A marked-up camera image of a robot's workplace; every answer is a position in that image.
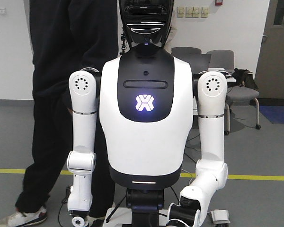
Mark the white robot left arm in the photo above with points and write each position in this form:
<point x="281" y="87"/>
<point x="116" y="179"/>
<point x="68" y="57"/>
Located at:
<point x="82" y="159"/>

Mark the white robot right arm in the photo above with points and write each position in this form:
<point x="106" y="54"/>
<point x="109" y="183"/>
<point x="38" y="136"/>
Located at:
<point x="211" y="170"/>

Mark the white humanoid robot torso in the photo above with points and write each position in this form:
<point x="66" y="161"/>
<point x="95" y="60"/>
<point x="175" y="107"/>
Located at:
<point x="146" y="112"/>

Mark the black robot head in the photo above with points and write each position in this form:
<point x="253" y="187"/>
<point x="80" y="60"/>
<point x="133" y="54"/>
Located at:
<point x="146" y="21"/>

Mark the grey office chair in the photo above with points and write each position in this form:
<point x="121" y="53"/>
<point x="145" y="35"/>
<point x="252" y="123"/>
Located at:
<point x="244" y="87"/>

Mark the person in black clothes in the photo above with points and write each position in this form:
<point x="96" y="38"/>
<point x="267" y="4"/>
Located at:
<point x="66" y="36"/>

